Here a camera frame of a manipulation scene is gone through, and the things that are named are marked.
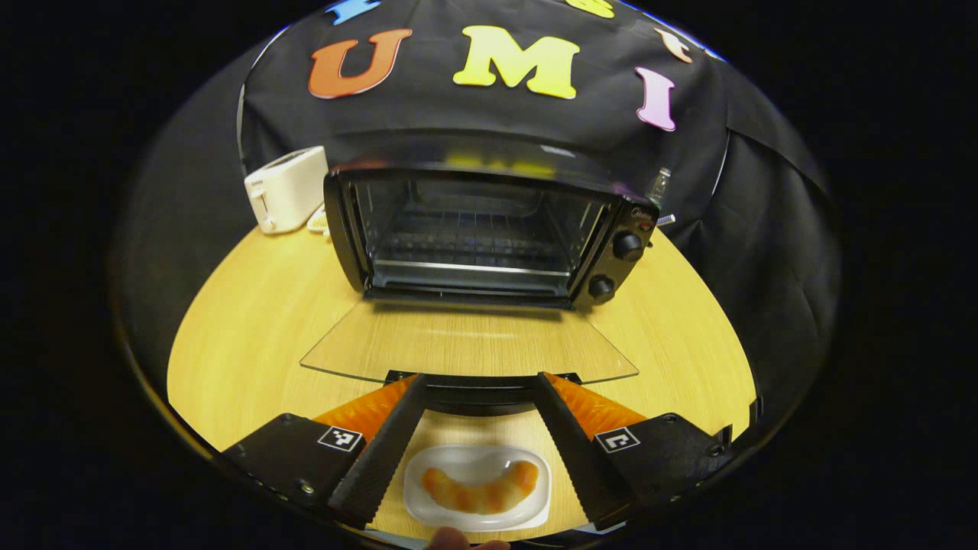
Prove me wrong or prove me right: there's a black electric oven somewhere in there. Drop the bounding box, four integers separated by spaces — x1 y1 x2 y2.
300 130 662 417

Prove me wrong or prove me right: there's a white toaster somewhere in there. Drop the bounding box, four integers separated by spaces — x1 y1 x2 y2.
244 145 331 235

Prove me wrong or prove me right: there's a black backdrop cloth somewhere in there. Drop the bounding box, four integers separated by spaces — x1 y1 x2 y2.
115 0 841 429

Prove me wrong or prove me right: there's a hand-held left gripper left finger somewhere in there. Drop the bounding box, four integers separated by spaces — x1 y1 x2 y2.
222 373 429 529

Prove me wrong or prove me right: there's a white square plate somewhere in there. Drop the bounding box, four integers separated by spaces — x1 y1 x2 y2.
403 445 552 533

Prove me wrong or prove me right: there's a golden bread roll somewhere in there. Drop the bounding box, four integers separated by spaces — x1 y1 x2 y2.
422 460 540 515

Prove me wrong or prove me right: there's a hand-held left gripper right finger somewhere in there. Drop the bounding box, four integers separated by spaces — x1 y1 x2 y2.
533 371 738 532

